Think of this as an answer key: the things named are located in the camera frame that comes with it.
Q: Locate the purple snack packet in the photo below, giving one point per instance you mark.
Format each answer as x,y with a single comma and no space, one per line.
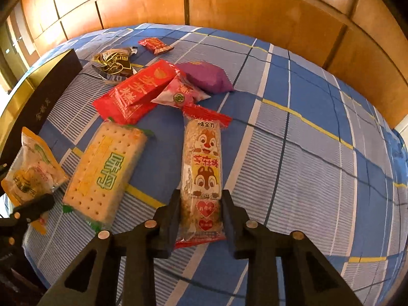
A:
206,76

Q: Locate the cracker biscuit pack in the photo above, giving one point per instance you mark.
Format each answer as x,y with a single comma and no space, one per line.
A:
97,186

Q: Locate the large red snack packet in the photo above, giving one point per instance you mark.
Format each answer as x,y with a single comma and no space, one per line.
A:
130,100

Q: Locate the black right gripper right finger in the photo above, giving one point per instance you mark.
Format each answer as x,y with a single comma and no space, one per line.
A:
309,278

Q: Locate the pink white snack packet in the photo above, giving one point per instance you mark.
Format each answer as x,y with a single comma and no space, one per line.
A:
180,92

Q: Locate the squirrel sesame bar pack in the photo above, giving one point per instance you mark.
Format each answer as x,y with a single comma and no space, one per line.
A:
201,177

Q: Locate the gold tin box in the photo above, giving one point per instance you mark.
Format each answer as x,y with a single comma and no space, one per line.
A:
33,99

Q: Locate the dark gold foil snack packet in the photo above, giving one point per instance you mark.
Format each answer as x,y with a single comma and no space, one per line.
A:
115,64

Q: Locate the wooden wardrobe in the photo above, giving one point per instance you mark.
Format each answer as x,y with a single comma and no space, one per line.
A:
358,41

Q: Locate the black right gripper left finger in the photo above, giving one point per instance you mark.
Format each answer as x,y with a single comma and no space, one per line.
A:
92,277

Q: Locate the small red candy packet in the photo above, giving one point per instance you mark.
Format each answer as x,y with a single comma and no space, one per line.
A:
155,45

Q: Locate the blue plaid bed sheet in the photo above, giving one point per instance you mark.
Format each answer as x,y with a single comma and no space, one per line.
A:
304,151

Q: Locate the clear orange-edged snack bag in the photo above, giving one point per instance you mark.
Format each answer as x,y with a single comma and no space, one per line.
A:
34,172

